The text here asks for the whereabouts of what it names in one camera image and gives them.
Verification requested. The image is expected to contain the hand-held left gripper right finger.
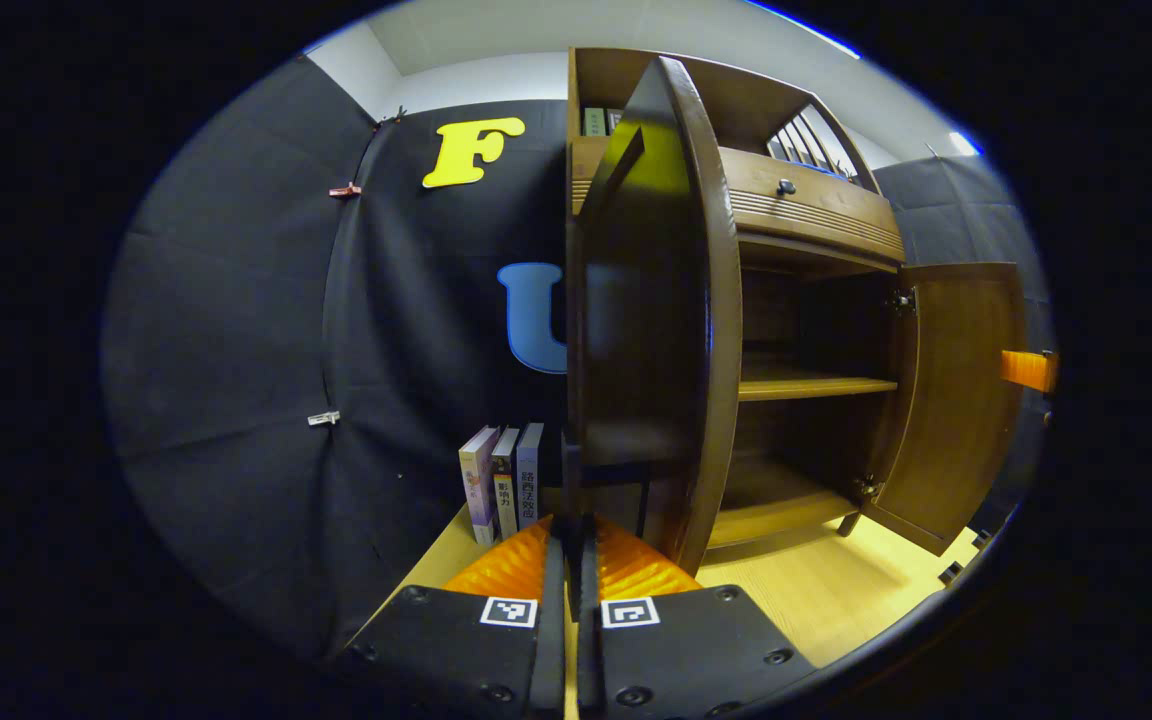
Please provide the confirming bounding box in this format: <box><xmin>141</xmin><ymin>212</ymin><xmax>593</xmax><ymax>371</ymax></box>
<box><xmin>576</xmin><ymin>515</ymin><xmax>817</xmax><ymax>720</ymax></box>

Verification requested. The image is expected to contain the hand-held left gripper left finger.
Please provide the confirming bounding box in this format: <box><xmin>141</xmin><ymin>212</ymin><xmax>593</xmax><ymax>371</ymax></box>
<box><xmin>336</xmin><ymin>515</ymin><xmax>567</xmax><ymax>720</ymax></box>

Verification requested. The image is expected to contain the wooden cabinet door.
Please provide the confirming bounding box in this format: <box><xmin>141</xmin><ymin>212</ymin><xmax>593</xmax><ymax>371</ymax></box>
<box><xmin>861</xmin><ymin>262</ymin><xmax>1029</xmax><ymax>557</ymax></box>
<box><xmin>564</xmin><ymin>55</ymin><xmax>743</xmax><ymax>576</ymax></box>

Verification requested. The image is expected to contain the wooden double-door shoe cabinet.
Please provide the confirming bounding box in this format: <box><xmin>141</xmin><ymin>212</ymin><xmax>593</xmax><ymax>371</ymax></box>
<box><xmin>564</xmin><ymin>45</ymin><xmax>1029</xmax><ymax>576</ymax></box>

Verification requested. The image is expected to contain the grey orange book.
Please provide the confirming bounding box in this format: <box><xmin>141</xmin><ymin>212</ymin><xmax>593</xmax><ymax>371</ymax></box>
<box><xmin>492</xmin><ymin>428</ymin><xmax>521</xmax><ymax>541</ymax></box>

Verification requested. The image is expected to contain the blue grey book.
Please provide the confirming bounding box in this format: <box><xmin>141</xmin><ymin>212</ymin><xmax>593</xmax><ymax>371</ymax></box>
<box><xmin>516</xmin><ymin>422</ymin><xmax>545</xmax><ymax>531</ymax></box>

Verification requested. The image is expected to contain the wooden inner shelf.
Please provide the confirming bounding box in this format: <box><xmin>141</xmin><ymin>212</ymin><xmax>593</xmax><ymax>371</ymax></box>
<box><xmin>739</xmin><ymin>365</ymin><xmax>899</xmax><ymax>403</ymax></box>

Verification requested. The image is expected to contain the wooden ridged drawer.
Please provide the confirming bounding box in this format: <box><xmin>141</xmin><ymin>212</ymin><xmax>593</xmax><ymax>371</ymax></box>
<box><xmin>571</xmin><ymin>137</ymin><xmax>907</xmax><ymax>264</ymax></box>

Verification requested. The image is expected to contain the black backdrop cloth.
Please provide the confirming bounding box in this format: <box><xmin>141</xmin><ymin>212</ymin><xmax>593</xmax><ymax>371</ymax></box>
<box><xmin>101</xmin><ymin>55</ymin><xmax>1052</xmax><ymax>661</ymax></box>

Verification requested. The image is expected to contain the black door handle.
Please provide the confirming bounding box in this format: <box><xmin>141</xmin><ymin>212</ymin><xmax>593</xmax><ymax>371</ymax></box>
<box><xmin>562</xmin><ymin>428</ymin><xmax>585</xmax><ymax>521</ymax></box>

